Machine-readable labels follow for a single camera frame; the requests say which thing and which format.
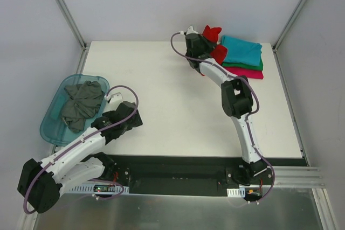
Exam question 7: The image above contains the aluminium frame post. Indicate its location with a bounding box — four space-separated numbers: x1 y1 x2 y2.
272 0 308 52
55 0 87 51

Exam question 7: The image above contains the grey crumpled t shirt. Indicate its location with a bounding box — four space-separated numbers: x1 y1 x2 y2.
61 80 104 133

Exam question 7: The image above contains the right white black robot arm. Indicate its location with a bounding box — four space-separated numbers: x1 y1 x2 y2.
183 32 268 186

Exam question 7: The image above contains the white cable duct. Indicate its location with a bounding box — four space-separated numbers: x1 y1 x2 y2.
226 187 246 198
67 183 129 195

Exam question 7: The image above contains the blue plastic bin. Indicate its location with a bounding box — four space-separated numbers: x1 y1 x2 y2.
40 74 109 147

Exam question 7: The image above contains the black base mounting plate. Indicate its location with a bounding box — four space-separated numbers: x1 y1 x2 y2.
100 155 273 197

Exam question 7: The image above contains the green folded t shirt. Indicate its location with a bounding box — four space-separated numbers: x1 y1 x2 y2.
222 58 264 71

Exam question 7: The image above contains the red t shirt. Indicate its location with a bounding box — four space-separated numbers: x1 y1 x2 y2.
202 25 228 65

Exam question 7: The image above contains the teal folded t shirt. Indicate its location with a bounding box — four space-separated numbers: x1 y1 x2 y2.
220 36 262 66

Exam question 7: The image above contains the left white cable duct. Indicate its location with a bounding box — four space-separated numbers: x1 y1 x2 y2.
67 183 129 195

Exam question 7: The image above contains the right aluminium frame post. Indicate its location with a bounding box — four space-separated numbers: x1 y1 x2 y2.
272 0 308 52

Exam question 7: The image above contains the pink folded t shirt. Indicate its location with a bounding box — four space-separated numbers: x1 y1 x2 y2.
226 67 264 80

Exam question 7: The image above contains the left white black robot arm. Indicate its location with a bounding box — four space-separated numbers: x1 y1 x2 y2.
17 101 143 214

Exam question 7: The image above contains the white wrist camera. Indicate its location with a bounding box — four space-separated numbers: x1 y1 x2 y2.
105 93 123 105
180 25 198 36

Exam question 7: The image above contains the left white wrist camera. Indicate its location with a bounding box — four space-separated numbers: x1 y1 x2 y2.
105 93 123 105

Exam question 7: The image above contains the left aluminium frame post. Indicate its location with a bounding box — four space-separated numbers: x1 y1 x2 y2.
55 0 87 51

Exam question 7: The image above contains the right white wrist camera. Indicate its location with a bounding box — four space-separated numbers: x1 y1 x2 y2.
180 25 198 36

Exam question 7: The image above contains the right white cable duct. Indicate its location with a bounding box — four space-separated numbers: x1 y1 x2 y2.
226 187 246 198

